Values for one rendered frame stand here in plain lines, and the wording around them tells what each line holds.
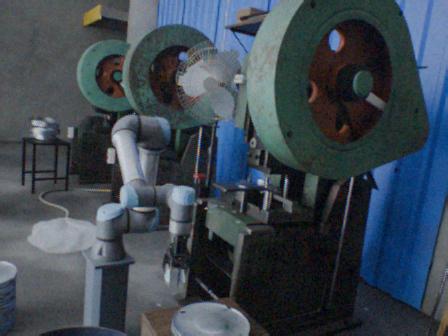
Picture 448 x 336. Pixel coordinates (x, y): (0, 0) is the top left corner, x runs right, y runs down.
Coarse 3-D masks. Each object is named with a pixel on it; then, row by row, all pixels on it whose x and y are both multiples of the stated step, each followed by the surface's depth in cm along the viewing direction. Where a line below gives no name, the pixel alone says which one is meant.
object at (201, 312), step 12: (180, 312) 150; (192, 312) 151; (204, 312) 153; (216, 312) 154; (228, 312) 155; (180, 324) 142; (192, 324) 143; (204, 324) 143; (216, 324) 144; (228, 324) 146; (240, 324) 147
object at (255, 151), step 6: (252, 138) 204; (258, 138) 201; (252, 144) 202; (258, 144) 201; (252, 150) 200; (258, 150) 196; (264, 150) 196; (252, 156) 200; (258, 156) 195; (264, 156) 196; (270, 156) 195; (252, 162) 200; (258, 162) 196; (264, 162) 196; (270, 162) 196; (276, 162) 198
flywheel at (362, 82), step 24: (336, 24) 157; (360, 24) 164; (360, 48) 167; (384, 48) 172; (312, 72) 156; (336, 72) 158; (360, 72) 152; (384, 72) 178; (312, 96) 162; (336, 96) 161; (360, 96) 157; (384, 96) 180; (360, 120) 177
